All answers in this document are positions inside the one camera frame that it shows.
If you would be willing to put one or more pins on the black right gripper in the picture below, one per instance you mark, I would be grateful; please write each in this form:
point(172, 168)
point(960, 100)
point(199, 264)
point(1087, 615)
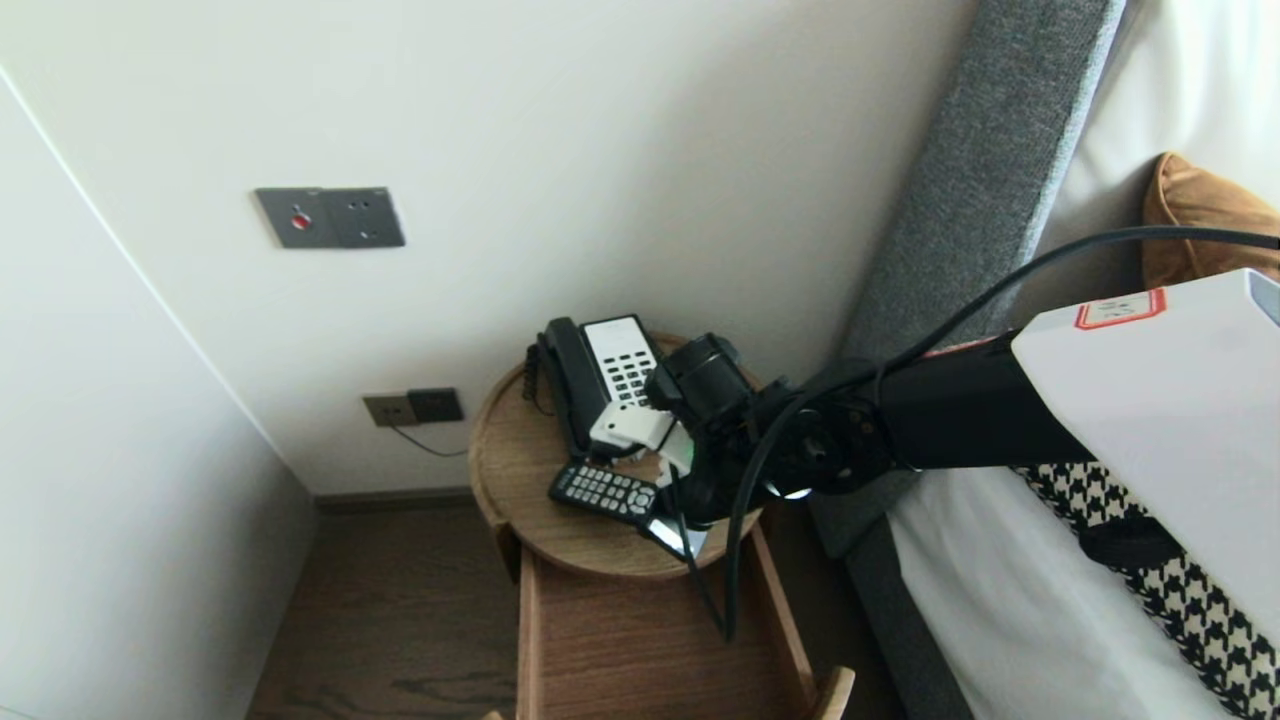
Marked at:
point(690, 510)

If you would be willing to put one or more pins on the black TV remote control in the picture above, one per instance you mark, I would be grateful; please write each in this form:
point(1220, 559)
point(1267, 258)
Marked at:
point(600, 490)

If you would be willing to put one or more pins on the wooden table drawer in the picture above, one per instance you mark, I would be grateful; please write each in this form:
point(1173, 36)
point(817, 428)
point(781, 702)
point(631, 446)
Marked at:
point(640, 650)

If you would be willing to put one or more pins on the black and white telephone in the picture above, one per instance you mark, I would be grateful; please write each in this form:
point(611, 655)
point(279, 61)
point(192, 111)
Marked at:
point(620, 350)

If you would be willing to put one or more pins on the black telephone handset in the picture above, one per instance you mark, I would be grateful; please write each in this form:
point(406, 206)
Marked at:
point(570, 380)

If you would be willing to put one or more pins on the round wooden bedside table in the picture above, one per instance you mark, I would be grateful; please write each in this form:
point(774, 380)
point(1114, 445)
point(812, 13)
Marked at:
point(520, 450)

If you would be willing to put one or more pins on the dark grey power socket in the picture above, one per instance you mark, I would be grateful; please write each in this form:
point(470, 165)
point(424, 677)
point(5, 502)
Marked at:
point(440, 405)

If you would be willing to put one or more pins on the wooden skirting board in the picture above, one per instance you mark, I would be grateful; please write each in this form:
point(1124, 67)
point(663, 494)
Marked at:
point(400, 500)

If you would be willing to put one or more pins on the white bed sheet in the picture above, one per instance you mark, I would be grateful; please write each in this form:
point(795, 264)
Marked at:
point(990, 600)

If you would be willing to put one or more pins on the grey fabric headboard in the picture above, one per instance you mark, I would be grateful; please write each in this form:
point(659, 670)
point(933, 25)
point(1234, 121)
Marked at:
point(970, 200)

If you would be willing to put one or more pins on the black white houndstooth pillow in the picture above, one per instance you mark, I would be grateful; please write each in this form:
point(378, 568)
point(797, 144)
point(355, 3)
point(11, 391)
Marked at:
point(1180, 610)

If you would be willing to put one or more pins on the brown velvet cushion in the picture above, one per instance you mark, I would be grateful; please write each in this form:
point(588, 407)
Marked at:
point(1200, 220)

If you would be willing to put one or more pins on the large white pillow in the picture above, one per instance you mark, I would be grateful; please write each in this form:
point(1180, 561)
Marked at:
point(1200, 80)

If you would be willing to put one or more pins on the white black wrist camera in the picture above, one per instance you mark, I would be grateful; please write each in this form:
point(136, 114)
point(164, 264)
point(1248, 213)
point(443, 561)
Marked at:
point(630, 425)

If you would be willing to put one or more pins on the grey fabric bed frame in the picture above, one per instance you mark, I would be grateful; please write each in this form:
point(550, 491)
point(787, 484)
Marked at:
point(900, 640)

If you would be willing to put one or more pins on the beige wall phone socket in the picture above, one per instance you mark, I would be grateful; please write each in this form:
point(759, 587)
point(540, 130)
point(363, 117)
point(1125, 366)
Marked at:
point(385, 411)

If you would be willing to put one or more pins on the plain grey wall switch plate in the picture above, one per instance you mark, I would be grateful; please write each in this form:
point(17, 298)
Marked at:
point(367, 217)

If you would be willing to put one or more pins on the grey switch plate red dot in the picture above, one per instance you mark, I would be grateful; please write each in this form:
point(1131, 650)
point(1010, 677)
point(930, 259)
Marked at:
point(293, 220)

